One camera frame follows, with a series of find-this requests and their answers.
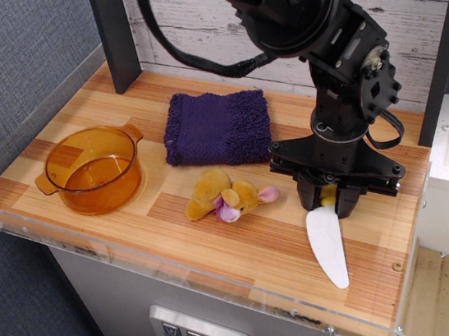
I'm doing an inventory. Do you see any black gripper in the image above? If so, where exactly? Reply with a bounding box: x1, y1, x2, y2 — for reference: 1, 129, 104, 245
269, 93, 406, 219

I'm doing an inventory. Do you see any yellow handled toy knife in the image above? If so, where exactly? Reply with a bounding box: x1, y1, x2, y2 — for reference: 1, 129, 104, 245
305, 185, 350, 289

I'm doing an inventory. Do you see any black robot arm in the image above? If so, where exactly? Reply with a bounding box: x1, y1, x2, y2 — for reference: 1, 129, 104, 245
227, 0, 405, 219

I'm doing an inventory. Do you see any orange transparent plastic pot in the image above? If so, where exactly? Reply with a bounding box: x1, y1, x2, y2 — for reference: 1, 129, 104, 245
35, 123, 144, 215

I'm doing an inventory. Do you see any brown plush mouse toy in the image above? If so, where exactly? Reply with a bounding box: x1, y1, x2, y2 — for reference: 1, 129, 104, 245
185, 168, 280, 223

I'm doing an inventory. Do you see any clear acrylic table guard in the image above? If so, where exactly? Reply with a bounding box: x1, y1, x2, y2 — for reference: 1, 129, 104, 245
0, 57, 428, 336

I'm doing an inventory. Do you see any purple folded towel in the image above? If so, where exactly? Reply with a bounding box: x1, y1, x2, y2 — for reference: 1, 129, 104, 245
163, 90, 272, 166

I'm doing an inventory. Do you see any grey toy fridge cabinet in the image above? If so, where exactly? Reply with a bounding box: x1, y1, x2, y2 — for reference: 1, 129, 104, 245
46, 205, 372, 336

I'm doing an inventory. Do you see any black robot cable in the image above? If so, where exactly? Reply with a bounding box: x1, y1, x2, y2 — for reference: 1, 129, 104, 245
135, 0, 279, 90

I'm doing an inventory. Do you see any right dark metal post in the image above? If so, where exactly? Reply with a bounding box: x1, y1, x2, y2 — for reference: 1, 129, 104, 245
418, 0, 449, 147

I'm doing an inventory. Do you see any dark metal post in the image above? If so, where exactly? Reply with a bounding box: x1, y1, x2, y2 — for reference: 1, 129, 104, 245
418, 0, 449, 147
89, 0, 141, 94

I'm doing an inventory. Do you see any left dark metal post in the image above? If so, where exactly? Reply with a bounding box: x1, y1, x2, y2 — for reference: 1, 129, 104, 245
89, 0, 141, 94

